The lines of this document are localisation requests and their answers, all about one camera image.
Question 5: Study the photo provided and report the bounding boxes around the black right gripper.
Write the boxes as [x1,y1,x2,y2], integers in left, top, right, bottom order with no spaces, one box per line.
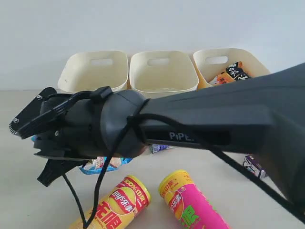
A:
[34,99,105,187]

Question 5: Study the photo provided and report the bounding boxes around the blue instant noodle bag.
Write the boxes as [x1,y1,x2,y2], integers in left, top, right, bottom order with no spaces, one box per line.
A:
[30,135,134,176]

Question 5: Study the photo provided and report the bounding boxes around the blue white milk carton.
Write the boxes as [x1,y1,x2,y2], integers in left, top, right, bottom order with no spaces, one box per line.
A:
[149,144,174,154]

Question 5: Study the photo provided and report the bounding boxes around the purple small box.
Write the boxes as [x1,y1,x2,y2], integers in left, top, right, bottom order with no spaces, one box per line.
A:
[243,155,267,179]

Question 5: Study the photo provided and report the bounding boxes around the orange instant noodle bag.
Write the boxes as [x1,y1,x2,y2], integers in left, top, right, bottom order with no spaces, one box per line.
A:
[209,61,252,86]

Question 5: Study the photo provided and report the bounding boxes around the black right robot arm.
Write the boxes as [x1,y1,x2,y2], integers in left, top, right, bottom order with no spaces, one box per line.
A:
[20,64,305,221]

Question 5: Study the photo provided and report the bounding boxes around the yellow Lays chip can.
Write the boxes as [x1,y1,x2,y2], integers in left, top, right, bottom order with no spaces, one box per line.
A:
[67,175,152,229]

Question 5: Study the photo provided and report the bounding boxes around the cream bin triangle mark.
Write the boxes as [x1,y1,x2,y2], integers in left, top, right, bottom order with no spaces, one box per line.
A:
[58,50,129,94]

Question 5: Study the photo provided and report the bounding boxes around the pink Lays chip can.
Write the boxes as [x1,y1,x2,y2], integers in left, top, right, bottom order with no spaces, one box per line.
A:
[158,169,229,229]

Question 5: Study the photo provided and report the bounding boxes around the cream bin square mark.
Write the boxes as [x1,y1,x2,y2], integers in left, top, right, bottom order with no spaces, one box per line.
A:
[129,51,199,98]

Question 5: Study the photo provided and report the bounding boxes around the cream bin circle mark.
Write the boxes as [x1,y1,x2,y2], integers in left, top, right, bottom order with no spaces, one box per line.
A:
[193,48,270,89]

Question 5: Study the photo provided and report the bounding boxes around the black cable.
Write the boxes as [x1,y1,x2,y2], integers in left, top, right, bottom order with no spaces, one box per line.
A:
[63,87,305,229]

